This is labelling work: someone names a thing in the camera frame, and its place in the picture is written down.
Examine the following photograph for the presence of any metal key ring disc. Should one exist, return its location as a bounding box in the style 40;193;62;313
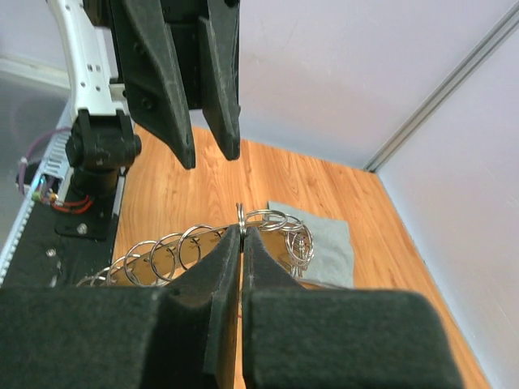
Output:
76;203;315;287

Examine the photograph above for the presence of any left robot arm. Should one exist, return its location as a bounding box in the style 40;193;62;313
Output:
49;1;240;241

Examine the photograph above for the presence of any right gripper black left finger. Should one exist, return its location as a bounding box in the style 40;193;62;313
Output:
1;225;240;388

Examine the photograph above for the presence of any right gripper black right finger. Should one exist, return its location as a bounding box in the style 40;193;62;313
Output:
242;228;464;388

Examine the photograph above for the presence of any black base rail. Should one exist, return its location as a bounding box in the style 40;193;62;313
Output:
0;105;127;291

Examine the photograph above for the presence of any grey folded cloth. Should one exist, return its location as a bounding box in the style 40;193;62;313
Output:
268;200;354;289

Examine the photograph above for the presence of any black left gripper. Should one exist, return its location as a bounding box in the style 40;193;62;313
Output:
109;0;241;169

